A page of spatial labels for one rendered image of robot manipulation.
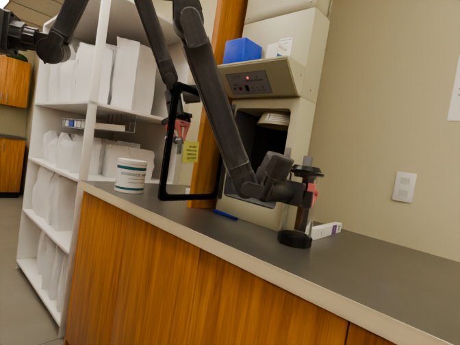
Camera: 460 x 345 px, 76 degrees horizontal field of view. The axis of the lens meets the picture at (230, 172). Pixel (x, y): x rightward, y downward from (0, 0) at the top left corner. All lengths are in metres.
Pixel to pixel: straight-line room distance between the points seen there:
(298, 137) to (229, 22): 0.58
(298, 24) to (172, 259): 0.91
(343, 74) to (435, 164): 0.55
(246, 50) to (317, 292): 0.83
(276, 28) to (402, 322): 0.99
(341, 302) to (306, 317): 0.11
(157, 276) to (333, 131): 0.98
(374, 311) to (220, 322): 0.44
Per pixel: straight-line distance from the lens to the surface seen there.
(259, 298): 0.80
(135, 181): 1.40
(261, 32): 1.26
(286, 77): 1.03
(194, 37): 0.62
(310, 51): 1.12
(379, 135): 1.39
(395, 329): 0.64
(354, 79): 1.49
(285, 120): 1.13
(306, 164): 0.91
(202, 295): 0.95
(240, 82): 1.15
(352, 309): 0.65
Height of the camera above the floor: 1.17
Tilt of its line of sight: 3 degrees down
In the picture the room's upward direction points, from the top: 9 degrees clockwise
